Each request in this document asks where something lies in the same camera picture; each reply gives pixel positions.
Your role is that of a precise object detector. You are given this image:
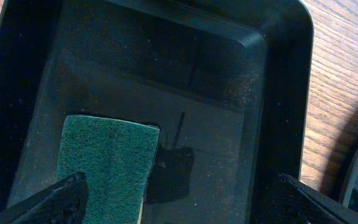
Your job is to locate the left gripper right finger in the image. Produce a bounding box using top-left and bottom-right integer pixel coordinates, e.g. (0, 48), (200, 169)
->
(250, 174), (358, 224)

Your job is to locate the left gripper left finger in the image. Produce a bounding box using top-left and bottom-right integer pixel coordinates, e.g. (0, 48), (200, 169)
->
(0, 172), (89, 224)

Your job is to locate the green yellow sponge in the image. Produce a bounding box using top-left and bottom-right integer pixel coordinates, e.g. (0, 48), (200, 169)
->
(56, 115), (160, 224)

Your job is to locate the black rectangular tray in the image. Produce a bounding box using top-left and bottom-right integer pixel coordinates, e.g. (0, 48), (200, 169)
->
(0, 0), (313, 223)

